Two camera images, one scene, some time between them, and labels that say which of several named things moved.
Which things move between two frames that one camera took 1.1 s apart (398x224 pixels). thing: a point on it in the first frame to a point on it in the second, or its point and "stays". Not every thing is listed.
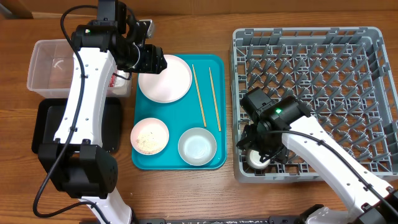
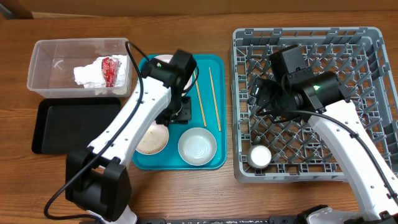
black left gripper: x=151 y=63 to x=184 y=114
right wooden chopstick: x=216 y=101 stays
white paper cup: x=254 y=160 stays
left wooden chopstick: x=200 y=96 stays
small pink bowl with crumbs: x=150 y=136 stays
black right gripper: x=249 y=141 to x=260 y=94
